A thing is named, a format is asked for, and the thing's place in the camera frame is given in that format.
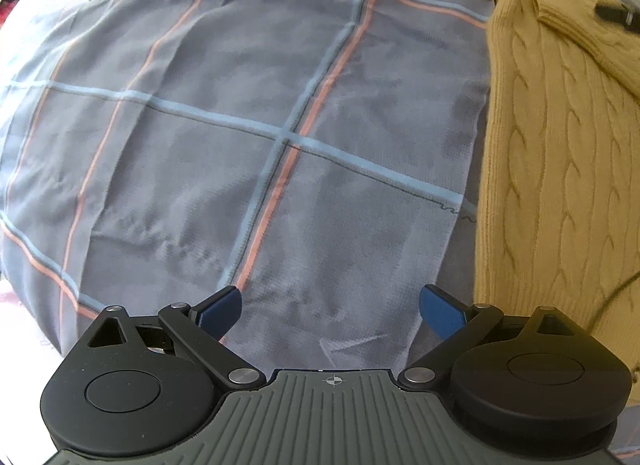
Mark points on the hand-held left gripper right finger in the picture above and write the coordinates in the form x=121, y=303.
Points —
x=441, y=313

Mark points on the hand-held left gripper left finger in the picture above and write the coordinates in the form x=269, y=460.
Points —
x=223, y=311

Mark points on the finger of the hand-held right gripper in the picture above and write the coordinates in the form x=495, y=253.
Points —
x=618, y=13

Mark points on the grey plaid blanket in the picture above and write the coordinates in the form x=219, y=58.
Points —
x=240, y=145

